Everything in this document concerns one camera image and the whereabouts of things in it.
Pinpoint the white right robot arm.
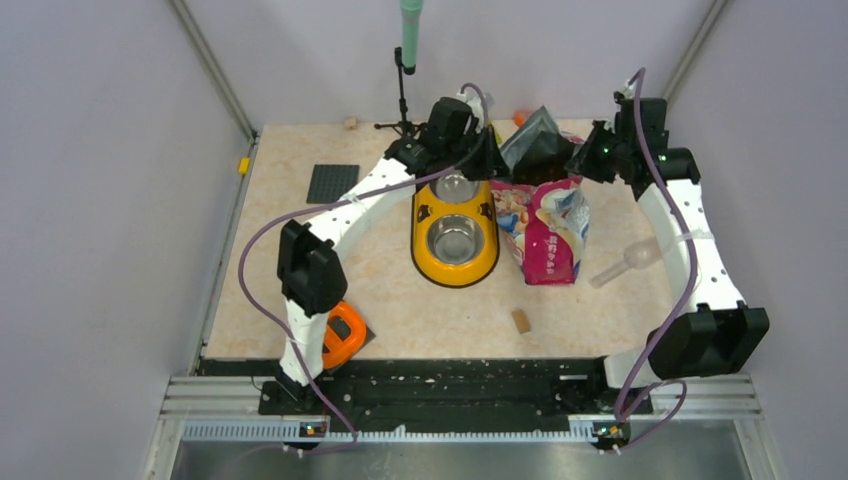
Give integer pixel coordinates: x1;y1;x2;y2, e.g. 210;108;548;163
570;93;770;389

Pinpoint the yellow double pet bowl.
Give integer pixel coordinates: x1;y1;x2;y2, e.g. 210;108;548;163
410;173;500;289

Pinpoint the green microphone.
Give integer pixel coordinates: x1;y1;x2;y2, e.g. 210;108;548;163
399;0;424;75

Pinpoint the black tripod stand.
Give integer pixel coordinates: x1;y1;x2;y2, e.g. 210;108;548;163
373;46;424;138

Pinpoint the small dark grey plate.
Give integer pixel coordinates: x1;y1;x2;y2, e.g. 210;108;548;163
329;316;375;356

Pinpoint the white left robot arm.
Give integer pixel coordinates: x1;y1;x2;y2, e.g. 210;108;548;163
277;91;506;387

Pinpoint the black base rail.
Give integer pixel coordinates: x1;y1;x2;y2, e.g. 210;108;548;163
258;358;619;434

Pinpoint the pink blue pet food bag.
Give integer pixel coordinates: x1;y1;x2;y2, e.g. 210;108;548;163
490;107;590;286

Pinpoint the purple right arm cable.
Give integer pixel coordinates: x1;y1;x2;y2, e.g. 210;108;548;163
612;67;700;455

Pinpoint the wooden block near bag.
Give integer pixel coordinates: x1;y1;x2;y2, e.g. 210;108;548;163
511;309;532;335

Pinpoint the orange tape roll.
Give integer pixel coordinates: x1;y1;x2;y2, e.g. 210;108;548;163
513;109;532;128

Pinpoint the clear plastic scoop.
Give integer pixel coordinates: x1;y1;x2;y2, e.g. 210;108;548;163
589;238;662;289

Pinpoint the dark grey lego baseplate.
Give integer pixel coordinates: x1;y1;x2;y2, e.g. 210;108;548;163
306;164;360;204

